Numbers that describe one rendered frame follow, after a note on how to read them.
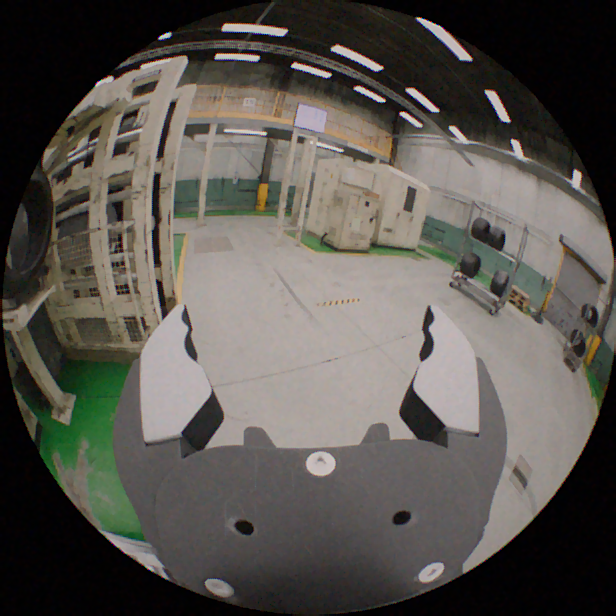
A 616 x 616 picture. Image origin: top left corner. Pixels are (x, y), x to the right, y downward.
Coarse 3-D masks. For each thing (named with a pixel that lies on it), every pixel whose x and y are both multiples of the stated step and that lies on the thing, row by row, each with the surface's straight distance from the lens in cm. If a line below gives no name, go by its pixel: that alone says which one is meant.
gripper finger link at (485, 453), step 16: (480, 368) 9; (480, 384) 9; (480, 400) 8; (496, 400) 9; (480, 416) 8; (496, 416) 8; (448, 432) 7; (480, 432) 7; (496, 432) 8; (448, 448) 6; (464, 448) 7; (480, 448) 7; (496, 448) 8; (480, 464) 7; (496, 464) 7; (480, 480) 7; (496, 480) 7; (480, 496) 7; (480, 512) 7
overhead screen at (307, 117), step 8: (304, 104) 434; (296, 112) 422; (304, 112) 428; (312, 112) 436; (320, 112) 444; (296, 120) 417; (304, 120) 424; (312, 120) 431; (320, 120) 439; (304, 128) 420; (312, 128) 427; (320, 128) 435
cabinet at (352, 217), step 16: (336, 192) 461; (352, 192) 434; (336, 208) 453; (352, 208) 439; (368, 208) 465; (336, 224) 448; (352, 224) 446; (368, 224) 474; (336, 240) 445; (352, 240) 457; (368, 240) 486
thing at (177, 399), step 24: (168, 336) 10; (144, 360) 9; (168, 360) 8; (192, 360) 8; (144, 384) 8; (168, 384) 8; (192, 384) 7; (144, 408) 7; (168, 408) 7; (192, 408) 7; (216, 408) 7; (144, 432) 7; (168, 432) 7; (192, 432) 7
